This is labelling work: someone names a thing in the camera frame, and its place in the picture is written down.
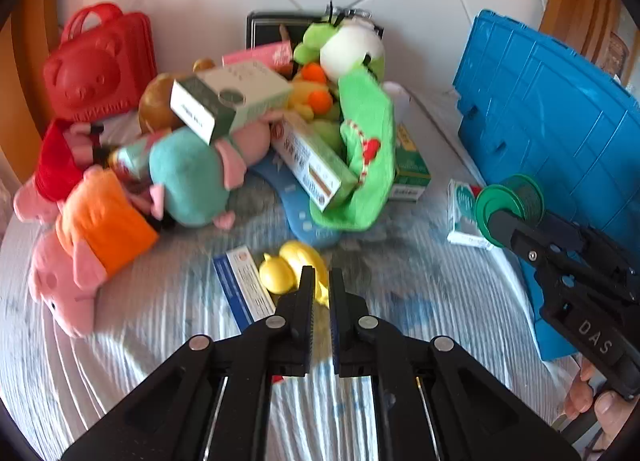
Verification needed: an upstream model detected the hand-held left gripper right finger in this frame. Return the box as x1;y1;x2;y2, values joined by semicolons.
327;268;583;461

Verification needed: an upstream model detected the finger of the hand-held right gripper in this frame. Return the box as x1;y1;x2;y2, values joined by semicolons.
487;211;601;267

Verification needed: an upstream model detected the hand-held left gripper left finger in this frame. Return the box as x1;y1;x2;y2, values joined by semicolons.
60;265;317;461

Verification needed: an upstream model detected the yellow rubber duck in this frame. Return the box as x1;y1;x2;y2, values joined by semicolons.
258;240;331;309

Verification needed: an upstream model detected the green spool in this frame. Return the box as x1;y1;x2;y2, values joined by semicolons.
474;173;546;248

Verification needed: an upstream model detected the blue plastic crate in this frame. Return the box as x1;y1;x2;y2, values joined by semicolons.
452;9;640;361

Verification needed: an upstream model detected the pig plush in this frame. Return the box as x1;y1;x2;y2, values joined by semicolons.
27;166;161;339
147;121;273;231
12;118;103;224

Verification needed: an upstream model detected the person's right hand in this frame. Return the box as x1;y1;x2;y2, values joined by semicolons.
562;358;640;452

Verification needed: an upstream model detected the white red green box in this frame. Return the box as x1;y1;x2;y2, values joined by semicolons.
446;178;493;249

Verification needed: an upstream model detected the blue and white box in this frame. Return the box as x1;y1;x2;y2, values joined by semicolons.
212;245;277;329

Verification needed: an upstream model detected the blue dotted pad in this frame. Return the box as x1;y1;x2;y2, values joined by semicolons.
250;151;341;249

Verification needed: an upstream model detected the long white green box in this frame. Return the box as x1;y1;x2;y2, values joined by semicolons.
270;113;358;212

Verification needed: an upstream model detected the green medicine box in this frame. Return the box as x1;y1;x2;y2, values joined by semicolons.
392;123;432;202

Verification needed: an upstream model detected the green plush stocking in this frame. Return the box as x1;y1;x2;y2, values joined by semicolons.
310;67;398;233

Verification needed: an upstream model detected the yellow plush with orange feet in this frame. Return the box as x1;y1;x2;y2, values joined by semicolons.
290;63;343;122

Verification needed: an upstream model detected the pig plush in orange dress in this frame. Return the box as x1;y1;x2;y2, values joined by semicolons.
27;166;161;339

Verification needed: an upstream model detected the white and green carton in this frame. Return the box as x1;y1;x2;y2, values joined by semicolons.
169;63;293;146

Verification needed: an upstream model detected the teal and pink carton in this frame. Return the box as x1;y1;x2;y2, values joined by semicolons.
111;137;166;180

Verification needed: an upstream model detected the pink tissue box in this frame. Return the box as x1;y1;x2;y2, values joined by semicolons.
221;41;293;72

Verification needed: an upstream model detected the brown bear plush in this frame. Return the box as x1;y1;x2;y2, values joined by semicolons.
137;58;216;134

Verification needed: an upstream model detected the green frog plush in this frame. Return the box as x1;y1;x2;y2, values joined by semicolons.
292;1;387;82

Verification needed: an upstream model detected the black box with metal clasp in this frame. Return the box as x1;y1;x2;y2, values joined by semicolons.
246;10;386;82

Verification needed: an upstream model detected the pig plush in red dress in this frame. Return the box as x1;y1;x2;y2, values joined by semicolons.
12;118;103;224

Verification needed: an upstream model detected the red bear-face case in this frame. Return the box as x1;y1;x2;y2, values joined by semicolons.
42;2;156;122

